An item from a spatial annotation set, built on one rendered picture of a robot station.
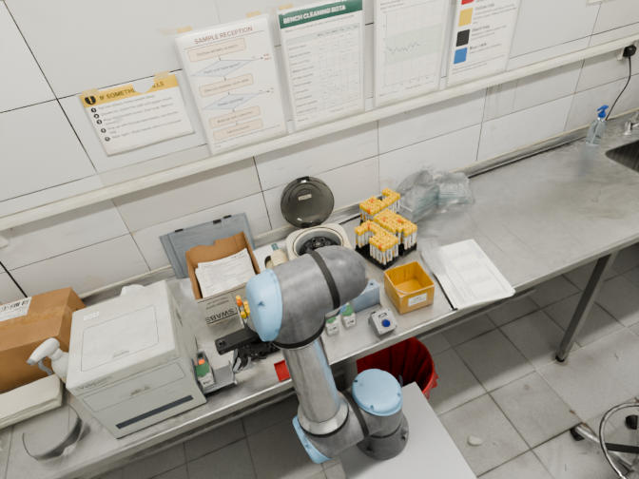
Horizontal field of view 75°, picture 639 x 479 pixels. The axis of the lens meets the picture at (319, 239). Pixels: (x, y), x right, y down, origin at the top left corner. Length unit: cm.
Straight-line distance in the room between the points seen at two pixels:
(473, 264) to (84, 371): 131
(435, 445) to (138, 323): 87
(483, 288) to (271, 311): 104
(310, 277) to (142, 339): 66
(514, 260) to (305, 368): 111
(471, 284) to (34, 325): 150
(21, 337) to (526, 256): 179
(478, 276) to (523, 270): 17
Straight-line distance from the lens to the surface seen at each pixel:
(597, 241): 194
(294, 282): 72
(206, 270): 172
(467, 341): 256
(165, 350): 121
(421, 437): 125
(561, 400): 249
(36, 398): 170
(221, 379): 142
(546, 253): 182
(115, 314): 137
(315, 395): 91
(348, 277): 74
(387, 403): 104
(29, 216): 166
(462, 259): 170
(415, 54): 173
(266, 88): 152
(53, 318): 167
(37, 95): 151
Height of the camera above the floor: 207
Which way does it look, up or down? 41 degrees down
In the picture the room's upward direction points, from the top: 9 degrees counter-clockwise
